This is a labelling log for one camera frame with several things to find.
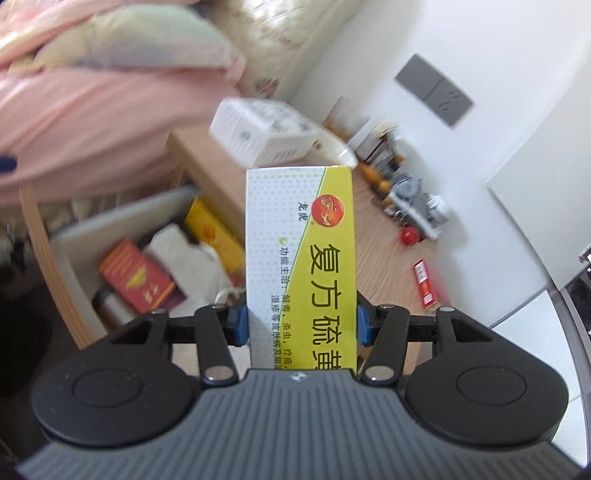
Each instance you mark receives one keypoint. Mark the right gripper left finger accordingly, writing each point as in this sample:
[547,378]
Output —
[217,327]

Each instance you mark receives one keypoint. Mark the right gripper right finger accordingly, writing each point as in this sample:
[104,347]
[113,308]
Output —
[385,329]

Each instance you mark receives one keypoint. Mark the yellow white medicine box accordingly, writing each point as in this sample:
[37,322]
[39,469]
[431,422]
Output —
[300,268]

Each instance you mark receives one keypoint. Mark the wooden drawer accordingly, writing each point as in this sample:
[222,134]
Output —
[63,297]

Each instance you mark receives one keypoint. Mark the small red white box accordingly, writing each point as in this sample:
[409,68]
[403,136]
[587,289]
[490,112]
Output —
[426,290]

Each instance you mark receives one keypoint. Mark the white face mask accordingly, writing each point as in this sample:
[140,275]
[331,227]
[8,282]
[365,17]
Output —
[195,268]

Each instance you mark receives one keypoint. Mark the red cigarette box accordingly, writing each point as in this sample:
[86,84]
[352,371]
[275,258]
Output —
[140,283]

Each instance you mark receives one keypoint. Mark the red ball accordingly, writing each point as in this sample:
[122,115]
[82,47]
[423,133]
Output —
[410,236]

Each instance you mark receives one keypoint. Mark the long yellow box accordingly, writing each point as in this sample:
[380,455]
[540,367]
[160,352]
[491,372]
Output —
[208,229]

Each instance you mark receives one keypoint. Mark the orange wooden gourd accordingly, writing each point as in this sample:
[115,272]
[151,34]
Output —
[375,180]

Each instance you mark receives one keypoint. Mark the white tissue pack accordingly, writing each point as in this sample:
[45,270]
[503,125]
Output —
[262,133]

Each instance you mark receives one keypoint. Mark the pink bed sheet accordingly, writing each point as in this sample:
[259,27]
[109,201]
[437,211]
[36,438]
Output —
[79,133]

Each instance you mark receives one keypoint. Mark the pastel pillow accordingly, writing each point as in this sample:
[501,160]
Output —
[139,36]

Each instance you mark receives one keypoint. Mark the cream quilted headboard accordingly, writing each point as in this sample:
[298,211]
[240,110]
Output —
[281,40]

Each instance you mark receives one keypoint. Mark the grey wall socket panel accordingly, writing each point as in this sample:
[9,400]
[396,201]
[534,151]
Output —
[438,93]

